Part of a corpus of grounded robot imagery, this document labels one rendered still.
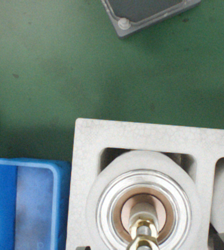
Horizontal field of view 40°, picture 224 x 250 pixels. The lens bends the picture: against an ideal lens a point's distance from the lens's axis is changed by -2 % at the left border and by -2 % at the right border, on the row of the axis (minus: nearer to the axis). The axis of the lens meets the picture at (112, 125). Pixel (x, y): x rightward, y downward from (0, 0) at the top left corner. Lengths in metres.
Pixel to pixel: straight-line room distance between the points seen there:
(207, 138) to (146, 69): 0.22
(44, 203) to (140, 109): 0.21
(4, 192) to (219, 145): 0.32
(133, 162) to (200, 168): 0.10
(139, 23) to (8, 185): 0.32
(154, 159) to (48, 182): 0.30
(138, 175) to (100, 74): 0.29
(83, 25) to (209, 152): 0.31
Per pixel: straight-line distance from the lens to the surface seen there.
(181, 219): 0.26
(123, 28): 0.51
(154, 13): 0.51
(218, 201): 0.32
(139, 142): 0.32
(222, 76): 0.52
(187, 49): 0.52
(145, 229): 0.21
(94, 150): 0.32
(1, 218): 0.50
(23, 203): 0.54
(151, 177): 0.25
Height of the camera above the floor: 0.50
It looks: 85 degrees down
